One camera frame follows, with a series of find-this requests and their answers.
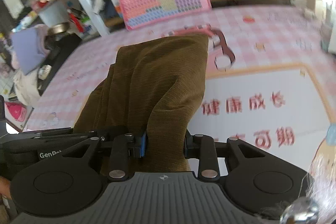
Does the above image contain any person's left hand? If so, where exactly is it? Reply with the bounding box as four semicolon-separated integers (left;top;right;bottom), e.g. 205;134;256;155
0;177;12;201

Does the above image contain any purple cloth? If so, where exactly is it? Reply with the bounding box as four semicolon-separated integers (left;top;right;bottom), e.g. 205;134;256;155
10;27;50;75

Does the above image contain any black furniture top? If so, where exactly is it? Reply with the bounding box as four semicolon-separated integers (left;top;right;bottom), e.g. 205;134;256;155
36;34;82;96

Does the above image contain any olive brown knit garment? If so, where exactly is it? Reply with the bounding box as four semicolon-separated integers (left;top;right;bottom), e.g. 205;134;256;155
73;34;209;180

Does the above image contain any white box with blue print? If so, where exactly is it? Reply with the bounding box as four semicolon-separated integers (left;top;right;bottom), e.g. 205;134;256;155
106;0;124;20

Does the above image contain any pink checked cartoon desk mat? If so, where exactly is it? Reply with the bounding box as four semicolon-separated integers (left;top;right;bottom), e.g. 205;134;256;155
25;5;336;180

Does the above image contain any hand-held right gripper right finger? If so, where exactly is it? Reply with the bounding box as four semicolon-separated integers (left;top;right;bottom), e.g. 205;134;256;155
183;132;261;180

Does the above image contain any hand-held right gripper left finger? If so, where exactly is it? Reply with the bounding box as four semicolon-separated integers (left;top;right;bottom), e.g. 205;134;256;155
63;131;148;183

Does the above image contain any pink bag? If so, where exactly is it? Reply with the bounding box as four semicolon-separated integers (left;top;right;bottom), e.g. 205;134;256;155
5;101;27;123

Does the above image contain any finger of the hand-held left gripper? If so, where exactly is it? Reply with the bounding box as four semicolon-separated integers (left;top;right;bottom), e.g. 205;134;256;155
22;126;129;148

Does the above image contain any red tassel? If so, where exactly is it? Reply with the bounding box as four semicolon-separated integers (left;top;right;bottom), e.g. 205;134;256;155
67;9;82;28

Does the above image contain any brass bowl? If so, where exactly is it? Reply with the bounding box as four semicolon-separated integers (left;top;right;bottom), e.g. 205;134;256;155
49;22;71;36

